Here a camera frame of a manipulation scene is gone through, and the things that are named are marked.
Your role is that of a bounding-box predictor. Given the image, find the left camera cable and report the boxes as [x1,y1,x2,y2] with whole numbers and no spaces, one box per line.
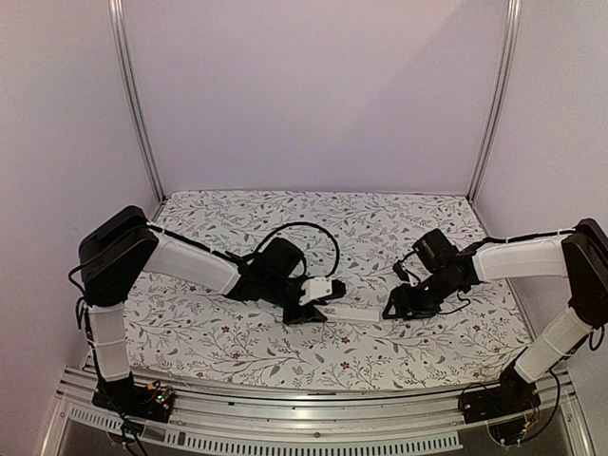
[254,220,341,281]

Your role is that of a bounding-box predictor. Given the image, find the white remote control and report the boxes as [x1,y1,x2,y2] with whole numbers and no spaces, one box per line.
[316,304,380,323]

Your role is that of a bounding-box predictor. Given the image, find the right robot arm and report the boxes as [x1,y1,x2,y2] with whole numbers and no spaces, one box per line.
[382,218,607,414]

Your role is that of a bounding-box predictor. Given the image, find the left aluminium frame post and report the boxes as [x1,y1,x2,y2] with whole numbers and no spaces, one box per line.
[107,0,166,203]

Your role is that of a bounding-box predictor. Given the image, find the aluminium frame post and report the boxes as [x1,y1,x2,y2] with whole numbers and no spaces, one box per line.
[107,0,166,203]
[466,0,523,206]

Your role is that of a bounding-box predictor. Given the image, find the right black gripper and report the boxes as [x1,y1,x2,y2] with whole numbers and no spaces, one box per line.
[382,267,461,320]

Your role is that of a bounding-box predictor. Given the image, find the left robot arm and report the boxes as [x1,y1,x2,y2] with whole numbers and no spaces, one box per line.
[69,206,336,412]

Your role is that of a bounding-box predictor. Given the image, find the floral patterned table mat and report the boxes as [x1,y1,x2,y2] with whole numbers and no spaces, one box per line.
[124,191,530,390]

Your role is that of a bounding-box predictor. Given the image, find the front aluminium rail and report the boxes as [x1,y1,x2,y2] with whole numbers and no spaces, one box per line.
[41,365,599,455]

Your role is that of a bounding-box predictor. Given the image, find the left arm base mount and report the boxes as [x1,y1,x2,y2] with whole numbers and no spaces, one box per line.
[92,377,175,423]

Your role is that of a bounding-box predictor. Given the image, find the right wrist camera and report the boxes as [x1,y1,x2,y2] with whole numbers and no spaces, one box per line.
[392,259,420,286]

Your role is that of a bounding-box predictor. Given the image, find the right aluminium frame post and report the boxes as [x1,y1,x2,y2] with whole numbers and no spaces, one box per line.
[466,0,523,206]

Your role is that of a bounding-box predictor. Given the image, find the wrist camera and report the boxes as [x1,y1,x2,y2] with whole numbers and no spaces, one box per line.
[299,276,346,306]
[392,259,420,286]

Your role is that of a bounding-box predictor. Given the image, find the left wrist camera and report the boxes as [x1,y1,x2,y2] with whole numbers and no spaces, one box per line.
[299,276,346,306]

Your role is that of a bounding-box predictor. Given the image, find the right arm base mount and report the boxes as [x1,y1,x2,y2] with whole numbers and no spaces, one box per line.
[458,365,541,424]

